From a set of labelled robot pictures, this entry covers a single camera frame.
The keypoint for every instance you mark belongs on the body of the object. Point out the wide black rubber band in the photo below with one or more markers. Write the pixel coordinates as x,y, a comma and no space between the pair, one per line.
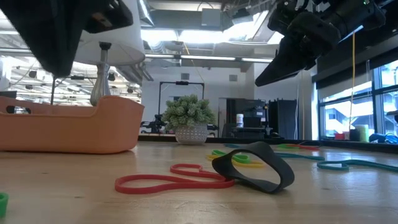
261,146

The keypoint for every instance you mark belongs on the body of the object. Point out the potted green artificial plant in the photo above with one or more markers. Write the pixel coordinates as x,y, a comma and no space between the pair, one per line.
188,113

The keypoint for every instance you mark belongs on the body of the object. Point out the black equipment rack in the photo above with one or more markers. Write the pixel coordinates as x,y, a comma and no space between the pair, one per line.
231,112

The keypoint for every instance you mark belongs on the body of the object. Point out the black background rig frame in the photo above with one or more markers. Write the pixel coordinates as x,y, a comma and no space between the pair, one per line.
182,82
53,93

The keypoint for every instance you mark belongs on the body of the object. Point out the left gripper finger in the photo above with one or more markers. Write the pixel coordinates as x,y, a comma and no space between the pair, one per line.
53,31

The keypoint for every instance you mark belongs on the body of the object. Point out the white shade silver table lamp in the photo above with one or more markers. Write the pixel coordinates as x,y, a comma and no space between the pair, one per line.
124,40

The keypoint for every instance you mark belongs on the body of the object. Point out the black background robot arm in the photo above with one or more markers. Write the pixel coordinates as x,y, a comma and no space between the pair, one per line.
157,123

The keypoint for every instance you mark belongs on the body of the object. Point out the orange plastic bin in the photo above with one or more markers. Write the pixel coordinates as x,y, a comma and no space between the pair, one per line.
71,133

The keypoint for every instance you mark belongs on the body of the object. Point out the yellow rubber band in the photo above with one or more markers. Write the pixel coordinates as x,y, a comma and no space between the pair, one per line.
253,164

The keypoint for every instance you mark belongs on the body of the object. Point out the pale green roll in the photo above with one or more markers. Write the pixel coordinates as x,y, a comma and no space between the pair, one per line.
362,133

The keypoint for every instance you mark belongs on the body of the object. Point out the small red box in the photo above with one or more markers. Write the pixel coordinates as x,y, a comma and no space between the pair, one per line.
339,136

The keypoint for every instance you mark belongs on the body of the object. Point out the black monitor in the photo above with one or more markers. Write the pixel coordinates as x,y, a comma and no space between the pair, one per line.
7,94

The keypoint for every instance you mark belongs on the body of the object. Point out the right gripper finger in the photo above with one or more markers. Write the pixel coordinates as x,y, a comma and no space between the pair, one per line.
289,62

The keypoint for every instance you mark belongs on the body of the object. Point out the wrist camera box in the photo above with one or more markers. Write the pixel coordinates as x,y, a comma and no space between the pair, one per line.
281,17
109,15

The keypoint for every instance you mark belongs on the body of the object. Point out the teal rubber band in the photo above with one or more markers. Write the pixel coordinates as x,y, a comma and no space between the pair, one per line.
298,156
319,165
231,145

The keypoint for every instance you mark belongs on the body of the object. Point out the long ceiling light strip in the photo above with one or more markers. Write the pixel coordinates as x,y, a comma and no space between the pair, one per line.
205,58

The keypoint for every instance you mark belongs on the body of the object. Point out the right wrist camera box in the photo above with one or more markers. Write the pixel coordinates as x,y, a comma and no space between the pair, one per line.
281,17

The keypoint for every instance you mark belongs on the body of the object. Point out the grey wall vent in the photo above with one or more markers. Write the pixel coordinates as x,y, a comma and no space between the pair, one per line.
185,76
233,78

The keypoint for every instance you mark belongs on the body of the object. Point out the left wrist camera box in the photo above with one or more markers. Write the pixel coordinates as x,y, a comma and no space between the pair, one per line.
109,15

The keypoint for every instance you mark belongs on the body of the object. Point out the white canister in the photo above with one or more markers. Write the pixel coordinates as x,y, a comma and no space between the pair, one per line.
239,120

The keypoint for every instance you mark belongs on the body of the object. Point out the wide green rubber band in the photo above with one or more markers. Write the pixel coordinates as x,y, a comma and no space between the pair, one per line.
3,203

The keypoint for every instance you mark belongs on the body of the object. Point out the black aluminium table frame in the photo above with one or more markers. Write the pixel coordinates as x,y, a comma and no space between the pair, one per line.
357,144

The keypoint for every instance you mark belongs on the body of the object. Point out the blue bag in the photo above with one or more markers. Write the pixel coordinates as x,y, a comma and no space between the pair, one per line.
381,138

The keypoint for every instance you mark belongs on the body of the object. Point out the grey ceiling box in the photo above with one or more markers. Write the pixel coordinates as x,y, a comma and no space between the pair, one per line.
211,17

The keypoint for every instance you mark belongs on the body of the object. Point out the black cabinet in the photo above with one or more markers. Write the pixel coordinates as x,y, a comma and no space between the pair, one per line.
284,119

